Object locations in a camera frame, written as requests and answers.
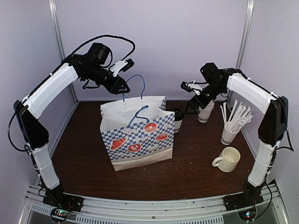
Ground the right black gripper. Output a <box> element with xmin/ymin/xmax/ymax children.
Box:
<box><xmin>185</xmin><ymin>82</ymin><xmax>226</xmax><ymax>114</ymax></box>

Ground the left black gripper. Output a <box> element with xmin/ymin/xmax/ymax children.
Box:
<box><xmin>83</xmin><ymin>64</ymin><xmax>130</xmax><ymax>94</ymax></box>

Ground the blue checkered paper bag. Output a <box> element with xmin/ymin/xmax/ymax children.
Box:
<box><xmin>100</xmin><ymin>74</ymin><xmax>176</xmax><ymax>173</ymax></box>

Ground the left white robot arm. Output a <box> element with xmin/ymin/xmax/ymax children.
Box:
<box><xmin>14</xmin><ymin>43</ymin><xmax>134</xmax><ymax>207</ymax></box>

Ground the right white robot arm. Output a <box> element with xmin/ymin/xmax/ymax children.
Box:
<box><xmin>180</xmin><ymin>63</ymin><xmax>288</xmax><ymax>206</ymax></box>

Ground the stack of white paper cups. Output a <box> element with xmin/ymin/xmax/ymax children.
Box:
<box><xmin>198</xmin><ymin>100</ymin><xmax>215</xmax><ymax>123</ymax></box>

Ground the white cup holding straws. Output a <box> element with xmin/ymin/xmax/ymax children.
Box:
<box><xmin>221</xmin><ymin>125</ymin><xmax>240</xmax><ymax>145</ymax></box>

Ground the bundle of white wrapped straws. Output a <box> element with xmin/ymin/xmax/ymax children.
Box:
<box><xmin>220</xmin><ymin>100</ymin><xmax>253</xmax><ymax>133</ymax></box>

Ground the white ceramic mug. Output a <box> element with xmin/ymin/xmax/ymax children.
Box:
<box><xmin>212</xmin><ymin>147</ymin><xmax>241</xmax><ymax>173</ymax></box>

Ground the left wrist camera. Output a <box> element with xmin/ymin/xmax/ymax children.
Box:
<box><xmin>109</xmin><ymin>59</ymin><xmax>135</xmax><ymax>77</ymax></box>

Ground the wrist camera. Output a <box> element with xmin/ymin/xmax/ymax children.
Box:
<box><xmin>180</xmin><ymin>80</ymin><xmax>206</xmax><ymax>95</ymax></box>
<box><xmin>109</xmin><ymin>59</ymin><xmax>135</xmax><ymax>77</ymax></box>

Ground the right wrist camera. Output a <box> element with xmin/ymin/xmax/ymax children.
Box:
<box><xmin>180</xmin><ymin>80</ymin><xmax>206</xmax><ymax>95</ymax></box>

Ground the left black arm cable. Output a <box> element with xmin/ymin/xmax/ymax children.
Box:
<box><xmin>7</xmin><ymin>35</ymin><xmax>136</xmax><ymax>151</ymax></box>

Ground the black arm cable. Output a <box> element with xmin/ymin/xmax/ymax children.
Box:
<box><xmin>278</xmin><ymin>116</ymin><xmax>294</xmax><ymax>152</ymax></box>
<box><xmin>7</xmin><ymin>35</ymin><xmax>136</xmax><ymax>151</ymax></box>

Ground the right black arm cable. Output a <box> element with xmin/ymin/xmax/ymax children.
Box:
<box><xmin>278</xmin><ymin>116</ymin><xmax>294</xmax><ymax>152</ymax></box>

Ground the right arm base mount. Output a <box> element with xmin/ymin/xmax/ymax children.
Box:
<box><xmin>223</xmin><ymin>193</ymin><xmax>263</xmax><ymax>222</ymax></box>

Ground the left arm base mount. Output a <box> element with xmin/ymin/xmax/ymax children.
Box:
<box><xmin>43</xmin><ymin>194</ymin><xmax>84</xmax><ymax>223</ymax></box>

